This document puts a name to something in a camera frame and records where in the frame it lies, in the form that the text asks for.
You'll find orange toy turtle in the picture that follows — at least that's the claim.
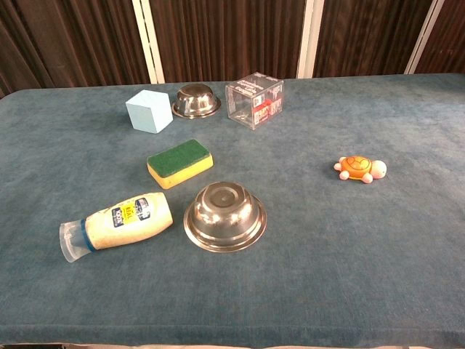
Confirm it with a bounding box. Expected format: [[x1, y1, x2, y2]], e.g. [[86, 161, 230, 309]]
[[333, 155, 388, 185]]

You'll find mayonnaise squeeze bottle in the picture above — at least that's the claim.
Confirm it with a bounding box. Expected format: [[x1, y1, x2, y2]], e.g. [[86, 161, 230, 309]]
[[59, 191, 174, 264]]

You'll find large steel bowl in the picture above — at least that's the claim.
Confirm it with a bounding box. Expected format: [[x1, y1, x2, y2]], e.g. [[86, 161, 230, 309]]
[[182, 181, 268, 254]]

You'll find green and yellow sponge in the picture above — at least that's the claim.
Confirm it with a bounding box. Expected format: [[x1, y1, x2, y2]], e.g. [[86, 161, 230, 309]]
[[146, 138, 214, 190]]

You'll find clear plastic cube box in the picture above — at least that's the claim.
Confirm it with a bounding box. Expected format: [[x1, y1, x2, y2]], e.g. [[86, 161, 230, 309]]
[[225, 71, 285, 131]]

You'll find small steel bowl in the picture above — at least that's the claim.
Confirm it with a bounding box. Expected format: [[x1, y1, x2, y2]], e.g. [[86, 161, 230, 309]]
[[171, 83, 222, 119]]

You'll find light blue cube block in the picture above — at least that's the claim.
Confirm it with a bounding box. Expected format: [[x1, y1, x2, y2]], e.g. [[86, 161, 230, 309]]
[[125, 89, 174, 135]]

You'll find blue table cloth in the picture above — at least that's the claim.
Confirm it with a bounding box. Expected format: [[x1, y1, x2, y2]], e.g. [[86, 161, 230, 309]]
[[0, 73, 465, 348]]

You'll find dark brown curtain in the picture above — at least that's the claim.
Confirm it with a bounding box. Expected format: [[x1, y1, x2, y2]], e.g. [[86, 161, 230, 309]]
[[0, 0, 465, 100]]

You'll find white frame post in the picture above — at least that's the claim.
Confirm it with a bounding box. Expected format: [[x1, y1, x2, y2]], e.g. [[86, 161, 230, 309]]
[[296, 0, 326, 80], [403, 0, 445, 76], [131, 0, 166, 85]]

